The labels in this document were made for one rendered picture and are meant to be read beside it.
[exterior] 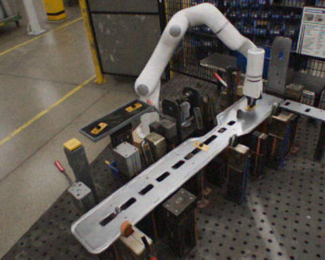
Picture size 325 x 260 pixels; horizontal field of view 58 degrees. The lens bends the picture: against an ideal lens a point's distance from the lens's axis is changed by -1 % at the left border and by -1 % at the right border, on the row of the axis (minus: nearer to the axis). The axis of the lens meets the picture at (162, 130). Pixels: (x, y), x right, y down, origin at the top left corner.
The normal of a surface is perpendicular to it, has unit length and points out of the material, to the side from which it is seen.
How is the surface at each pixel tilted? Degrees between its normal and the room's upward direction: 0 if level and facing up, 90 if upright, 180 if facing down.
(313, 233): 0
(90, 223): 0
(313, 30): 90
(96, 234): 0
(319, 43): 90
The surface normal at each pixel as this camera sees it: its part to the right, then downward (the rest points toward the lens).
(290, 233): -0.09, -0.82
